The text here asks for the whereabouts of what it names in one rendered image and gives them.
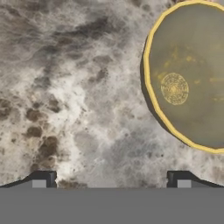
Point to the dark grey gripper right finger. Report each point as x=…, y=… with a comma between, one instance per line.
x=180, y=178

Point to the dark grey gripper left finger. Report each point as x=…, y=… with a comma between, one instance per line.
x=43, y=178

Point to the olive bowl with yellow rim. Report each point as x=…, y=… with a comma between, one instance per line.
x=186, y=75

